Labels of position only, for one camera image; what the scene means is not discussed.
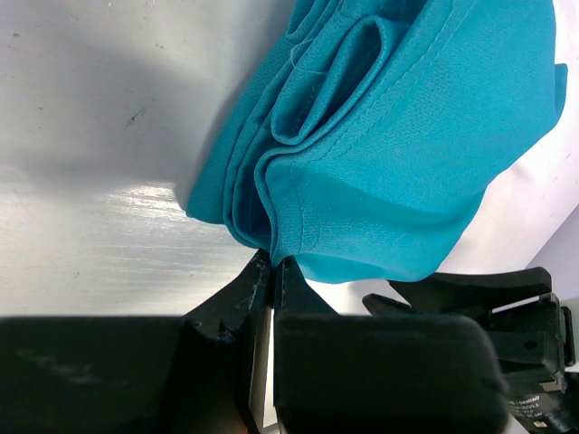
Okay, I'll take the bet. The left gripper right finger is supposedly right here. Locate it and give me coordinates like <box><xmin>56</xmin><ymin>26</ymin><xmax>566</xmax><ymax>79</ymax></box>
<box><xmin>273</xmin><ymin>258</ymin><xmax>509</xmax><ymax>433</ymax></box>

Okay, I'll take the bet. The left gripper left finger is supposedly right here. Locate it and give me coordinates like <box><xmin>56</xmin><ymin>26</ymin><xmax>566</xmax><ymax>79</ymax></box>
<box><xmin>1</xmin><ymin>251</ymin><xmax>271</xmax><ymax>433</ymax></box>

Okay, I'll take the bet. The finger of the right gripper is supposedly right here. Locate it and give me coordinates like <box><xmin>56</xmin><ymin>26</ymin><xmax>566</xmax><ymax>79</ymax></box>
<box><xmin>363</xmin><ymin>267</ymin><xmax>553</xmax><ymax>326</ymax></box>

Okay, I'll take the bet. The teal t shirt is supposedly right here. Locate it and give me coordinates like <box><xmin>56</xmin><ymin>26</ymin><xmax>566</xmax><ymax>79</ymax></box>
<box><xmin>186</xmin><ymin>1</ymin><xmax>567</xmax><ymax>283</ymax></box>

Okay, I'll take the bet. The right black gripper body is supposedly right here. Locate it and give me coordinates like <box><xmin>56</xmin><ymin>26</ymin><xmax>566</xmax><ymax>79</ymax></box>
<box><xmin>480</xmin><ymin>293</ymin><xmax>578</xmax><ymax>433</ymax></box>

